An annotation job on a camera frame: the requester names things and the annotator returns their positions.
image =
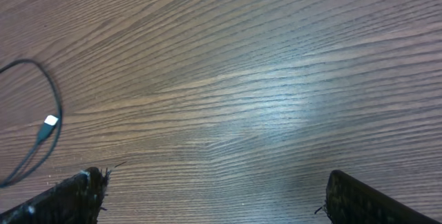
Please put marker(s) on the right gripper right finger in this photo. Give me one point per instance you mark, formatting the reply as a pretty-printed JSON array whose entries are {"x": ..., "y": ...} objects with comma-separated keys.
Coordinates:
[{"x": 349, "y": 201}]

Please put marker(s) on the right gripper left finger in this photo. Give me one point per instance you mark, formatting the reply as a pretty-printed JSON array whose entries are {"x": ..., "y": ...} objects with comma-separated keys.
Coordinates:
[{"x": 75, "y": 200}]

